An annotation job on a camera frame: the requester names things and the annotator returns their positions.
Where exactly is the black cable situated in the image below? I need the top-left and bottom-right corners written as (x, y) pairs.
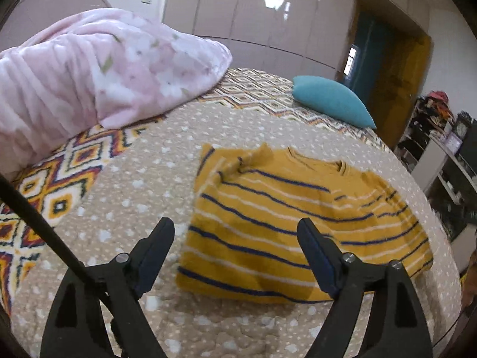
top-left (0, 173), bottom-right (123, 358)

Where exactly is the pink floral blanket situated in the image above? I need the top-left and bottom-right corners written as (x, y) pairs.
top-left (0, 8), bottom-right (233, 174)

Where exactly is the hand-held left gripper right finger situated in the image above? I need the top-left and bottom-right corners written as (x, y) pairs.
top-left (297, 218), bottom-right (434, 358)

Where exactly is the teal pillow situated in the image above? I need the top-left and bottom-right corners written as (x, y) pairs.
top-left (292, 75), bottom-right (377, 129)

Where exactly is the cluttered white shelf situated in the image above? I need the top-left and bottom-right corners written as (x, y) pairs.
top-left (393, 90), bottom-right (477, 243)

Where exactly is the wooden door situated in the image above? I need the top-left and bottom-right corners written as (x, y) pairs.
top-left (367, 30), bottom-right (433, 150)

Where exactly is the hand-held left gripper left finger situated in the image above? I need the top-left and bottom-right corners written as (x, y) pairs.
top-left (39, 217), bottom-right (176, 358)

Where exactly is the glossy wardrobe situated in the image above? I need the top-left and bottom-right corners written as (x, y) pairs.
top-left (162, 0), bottom-right (360, 73)

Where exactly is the yellow striped sweater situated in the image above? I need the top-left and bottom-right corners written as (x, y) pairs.
top-left (175, 143), bottom-right (434, 304)

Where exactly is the pink headboard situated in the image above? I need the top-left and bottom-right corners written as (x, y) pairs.
top-left (0, 0), bottom-right (111, 53)

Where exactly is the patterned beige bedspread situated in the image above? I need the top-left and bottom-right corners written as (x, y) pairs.
top-left (0, 68), bottom-right (463, 358)

